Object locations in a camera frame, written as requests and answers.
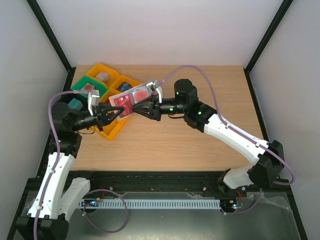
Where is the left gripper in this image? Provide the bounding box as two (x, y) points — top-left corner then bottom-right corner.
(70, 103), (125, 132)

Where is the pink leather card holder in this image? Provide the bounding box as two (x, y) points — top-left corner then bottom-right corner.
(108, 79), (158, 121)

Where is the red VIP credit card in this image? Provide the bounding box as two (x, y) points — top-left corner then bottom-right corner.
(113, 93), (133, 119)

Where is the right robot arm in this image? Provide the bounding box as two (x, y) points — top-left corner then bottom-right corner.
(132, 79), (284, 196)

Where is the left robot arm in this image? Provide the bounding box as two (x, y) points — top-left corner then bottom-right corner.
(16, 101), (124, 240)

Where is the red-dot card in holder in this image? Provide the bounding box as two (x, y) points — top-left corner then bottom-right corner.
(131, 88), (149, 104)

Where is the yellow bin with red cards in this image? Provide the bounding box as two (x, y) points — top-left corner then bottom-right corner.
(99, 88), (120, 103)

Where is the blue card stack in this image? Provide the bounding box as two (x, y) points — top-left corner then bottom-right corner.
(117, 82), (132, 92)

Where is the yellow bin with blue cards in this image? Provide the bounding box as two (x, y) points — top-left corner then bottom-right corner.
(110, 75), (141, 93)

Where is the red-dot card stack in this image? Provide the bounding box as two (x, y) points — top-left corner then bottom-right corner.
(81, 83), (96, 92)

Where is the teal card stack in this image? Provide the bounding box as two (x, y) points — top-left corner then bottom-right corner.
(67, 98), (84, 110)

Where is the white card stack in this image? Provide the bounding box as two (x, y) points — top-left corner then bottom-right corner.
(95, 71), (110, 83)

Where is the yellow bin near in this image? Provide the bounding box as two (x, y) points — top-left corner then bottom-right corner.
(94, 118), (128, 141)

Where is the green bin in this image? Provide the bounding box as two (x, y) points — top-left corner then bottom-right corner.
(70, 76), (108, 99)

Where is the yellow bin far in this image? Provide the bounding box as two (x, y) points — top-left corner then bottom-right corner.
(85, 63), (120, 88)

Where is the black bin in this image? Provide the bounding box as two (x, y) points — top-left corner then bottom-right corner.
(57, 92), (88, 111)

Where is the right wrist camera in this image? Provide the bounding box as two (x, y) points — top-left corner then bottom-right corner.
(146, 78), (163, 103)

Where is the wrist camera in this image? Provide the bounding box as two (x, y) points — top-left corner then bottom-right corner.
(146, 78), (163, 103)
(87, 89), (100, 116)

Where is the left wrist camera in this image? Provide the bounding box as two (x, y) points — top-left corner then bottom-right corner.
(87, 89), (100, 116)

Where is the black aluminium frame rail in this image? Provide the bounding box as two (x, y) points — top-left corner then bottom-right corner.
(24, 171), (292, 192)

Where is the slotted cable duct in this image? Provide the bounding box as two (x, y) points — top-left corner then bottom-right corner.
(78, 199), (221, 210)

